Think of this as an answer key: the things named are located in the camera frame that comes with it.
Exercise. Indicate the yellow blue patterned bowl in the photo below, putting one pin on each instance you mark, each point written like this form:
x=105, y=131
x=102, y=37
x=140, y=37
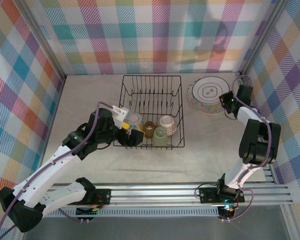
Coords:
x=135, y=120

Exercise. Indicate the amber glass cup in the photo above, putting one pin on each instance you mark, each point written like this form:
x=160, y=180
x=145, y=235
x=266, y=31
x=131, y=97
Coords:
x=150, y=130

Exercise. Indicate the pale green cup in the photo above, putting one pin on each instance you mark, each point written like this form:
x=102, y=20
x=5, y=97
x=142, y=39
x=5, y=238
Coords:
x=160, y=136

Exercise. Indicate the white plate with blue rings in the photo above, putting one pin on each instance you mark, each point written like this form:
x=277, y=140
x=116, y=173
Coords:
x=210, y=90

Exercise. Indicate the brown patterned bowl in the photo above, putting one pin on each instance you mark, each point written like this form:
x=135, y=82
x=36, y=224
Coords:
x=168, y=123

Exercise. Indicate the floral rim plate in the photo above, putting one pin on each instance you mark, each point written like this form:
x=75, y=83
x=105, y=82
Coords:
x=207, y=108

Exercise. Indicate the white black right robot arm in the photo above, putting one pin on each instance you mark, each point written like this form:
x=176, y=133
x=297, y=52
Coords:
x=257, y=140

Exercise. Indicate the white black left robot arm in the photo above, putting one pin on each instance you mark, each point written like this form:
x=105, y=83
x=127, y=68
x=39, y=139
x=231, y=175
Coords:
x=45, y=170

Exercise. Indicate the left small controller board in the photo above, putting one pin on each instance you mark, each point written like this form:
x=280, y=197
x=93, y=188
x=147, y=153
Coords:
x=87, y=212

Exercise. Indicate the small controller board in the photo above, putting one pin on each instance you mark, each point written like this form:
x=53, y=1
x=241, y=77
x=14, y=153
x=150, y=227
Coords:
x=87, y=212
x=227, y=211

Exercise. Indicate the right small controller board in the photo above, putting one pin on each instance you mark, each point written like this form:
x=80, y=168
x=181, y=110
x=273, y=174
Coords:
x=227, y=211

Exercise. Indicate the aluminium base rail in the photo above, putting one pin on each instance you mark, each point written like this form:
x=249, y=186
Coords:
x=152, y=195

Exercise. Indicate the aluminium right corner post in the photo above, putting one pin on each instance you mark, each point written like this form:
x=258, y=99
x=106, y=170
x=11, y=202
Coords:
x=262, y=37

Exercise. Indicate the aluminium corner post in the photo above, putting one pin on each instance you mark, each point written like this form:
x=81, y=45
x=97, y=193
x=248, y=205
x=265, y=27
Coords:
x=262, y=37
x=41, y=37

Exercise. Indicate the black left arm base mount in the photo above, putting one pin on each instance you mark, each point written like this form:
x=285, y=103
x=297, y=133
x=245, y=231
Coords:
x=105, y=196

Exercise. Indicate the aluminium side rail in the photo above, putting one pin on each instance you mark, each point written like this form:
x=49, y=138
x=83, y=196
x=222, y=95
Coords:
x=270, y=177

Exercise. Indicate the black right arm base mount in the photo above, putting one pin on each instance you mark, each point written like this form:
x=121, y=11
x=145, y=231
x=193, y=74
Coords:
x=207, y=195

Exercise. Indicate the aluminium left corner post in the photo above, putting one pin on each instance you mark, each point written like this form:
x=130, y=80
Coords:
x=41, y=37

